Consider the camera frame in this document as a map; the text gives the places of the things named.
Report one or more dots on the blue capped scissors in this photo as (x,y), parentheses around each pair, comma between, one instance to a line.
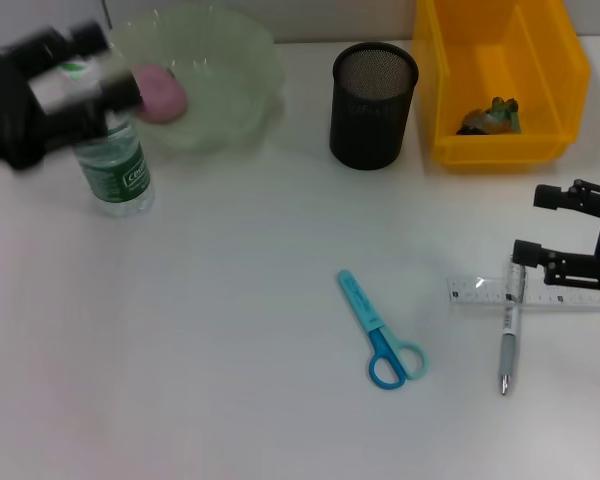
(360,300)

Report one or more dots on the grey click pen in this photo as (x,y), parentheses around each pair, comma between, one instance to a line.
(509,350)

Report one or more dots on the clear green-label water bottle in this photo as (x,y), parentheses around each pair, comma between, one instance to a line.
(117,170)

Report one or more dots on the yellow plastic bin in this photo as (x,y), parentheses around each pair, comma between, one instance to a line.
(500,147)

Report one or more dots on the translucent green fruit plate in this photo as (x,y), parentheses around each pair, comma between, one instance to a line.
(220,90)

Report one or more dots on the black mesh pen holder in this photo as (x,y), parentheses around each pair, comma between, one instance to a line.
(370,130)

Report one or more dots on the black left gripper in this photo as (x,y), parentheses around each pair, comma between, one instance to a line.
(5,115)

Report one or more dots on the clear plastic ruler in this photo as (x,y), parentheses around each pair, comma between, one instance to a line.
(475,292)

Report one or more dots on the green plastic wrapper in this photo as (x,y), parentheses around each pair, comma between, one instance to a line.
(495,120)

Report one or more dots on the pink toy peach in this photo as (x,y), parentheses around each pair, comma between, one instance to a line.
(165,100)

